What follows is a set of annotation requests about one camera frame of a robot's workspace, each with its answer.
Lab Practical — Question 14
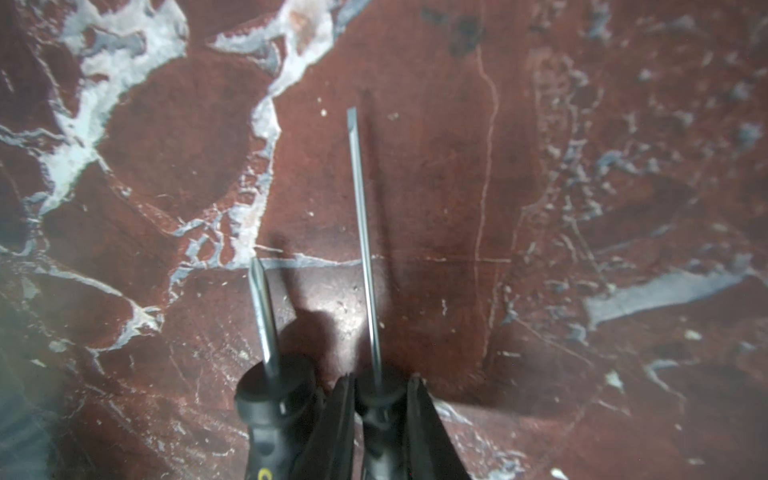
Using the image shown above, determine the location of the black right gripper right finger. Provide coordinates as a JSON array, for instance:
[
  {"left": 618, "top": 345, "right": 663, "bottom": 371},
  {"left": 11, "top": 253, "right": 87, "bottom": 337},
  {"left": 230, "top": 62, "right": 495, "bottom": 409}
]
[{"left": 406, "top": 376, "right": 471, "bottom": 480}]

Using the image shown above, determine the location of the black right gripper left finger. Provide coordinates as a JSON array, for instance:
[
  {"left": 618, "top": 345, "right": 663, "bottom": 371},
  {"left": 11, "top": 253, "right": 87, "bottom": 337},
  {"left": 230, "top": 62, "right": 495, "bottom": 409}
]
[{"left": 290, "top": 374, "right": 355, "bottom": 480}]

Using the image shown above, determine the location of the black yellow screwdriver short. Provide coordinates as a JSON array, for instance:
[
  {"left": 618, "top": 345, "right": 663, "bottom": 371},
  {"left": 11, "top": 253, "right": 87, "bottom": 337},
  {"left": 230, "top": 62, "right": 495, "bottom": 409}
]
[{"left": 234, "top": 257, "right": 318, "bottom": 479}]

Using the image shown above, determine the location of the black yellow screwdriver long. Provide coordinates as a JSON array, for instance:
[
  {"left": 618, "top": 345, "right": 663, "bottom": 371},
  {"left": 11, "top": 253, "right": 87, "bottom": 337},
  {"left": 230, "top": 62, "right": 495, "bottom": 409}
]
[{"left": 347, "top": 107, "right": 408, "bottom": 479}]

